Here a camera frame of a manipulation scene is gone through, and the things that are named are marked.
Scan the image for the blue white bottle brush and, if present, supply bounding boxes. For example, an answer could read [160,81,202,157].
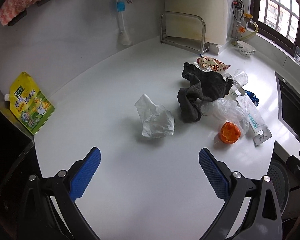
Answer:
[116,0,132,47]

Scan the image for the window frame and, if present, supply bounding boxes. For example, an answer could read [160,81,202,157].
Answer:
[250,0,300,56]

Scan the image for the red patterned snack bag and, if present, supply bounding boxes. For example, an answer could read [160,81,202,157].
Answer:
[197,56,230,72]

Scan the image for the steel cutting board rack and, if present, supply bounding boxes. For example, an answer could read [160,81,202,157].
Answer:
[160,11,210,56]

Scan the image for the white product packaging card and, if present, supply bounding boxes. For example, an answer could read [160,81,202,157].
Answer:
[236,94,272,146]

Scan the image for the white tissue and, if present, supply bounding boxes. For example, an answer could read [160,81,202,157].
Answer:
[134,94,175,139]

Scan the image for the orange peel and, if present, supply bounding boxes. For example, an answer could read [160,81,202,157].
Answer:
[219,122,241,144]

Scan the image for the grey perforated trash bin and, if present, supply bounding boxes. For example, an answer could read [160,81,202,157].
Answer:
[267,155,289,215]

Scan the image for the clear plastic bag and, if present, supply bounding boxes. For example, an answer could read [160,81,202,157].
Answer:
[200,98,250,135]

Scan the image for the blue ribbon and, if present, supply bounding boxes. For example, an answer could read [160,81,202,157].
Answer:
[245,90,259,107]

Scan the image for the glass mug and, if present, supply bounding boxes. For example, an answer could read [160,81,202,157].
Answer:
[293,46,300,65]

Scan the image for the white patterned bowl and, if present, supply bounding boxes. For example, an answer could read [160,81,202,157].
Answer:
[237,40,256,57]

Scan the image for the black sink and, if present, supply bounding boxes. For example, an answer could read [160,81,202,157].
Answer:
[275,72,300,142]

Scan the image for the yellow gas hose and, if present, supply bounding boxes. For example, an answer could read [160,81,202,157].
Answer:
[231,21,260,46]

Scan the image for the gas valve with orange knob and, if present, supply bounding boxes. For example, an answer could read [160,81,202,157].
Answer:
[231,0,253,38]

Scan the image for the white cutting board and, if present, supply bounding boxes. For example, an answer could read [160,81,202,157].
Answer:
[165,0,228,45]

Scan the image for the dark grey cloth rag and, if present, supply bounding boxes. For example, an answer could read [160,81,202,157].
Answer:
[177,62,234,123]

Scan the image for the yellow green refill pouch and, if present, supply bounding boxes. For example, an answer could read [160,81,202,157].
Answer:
[4,72,55,135]

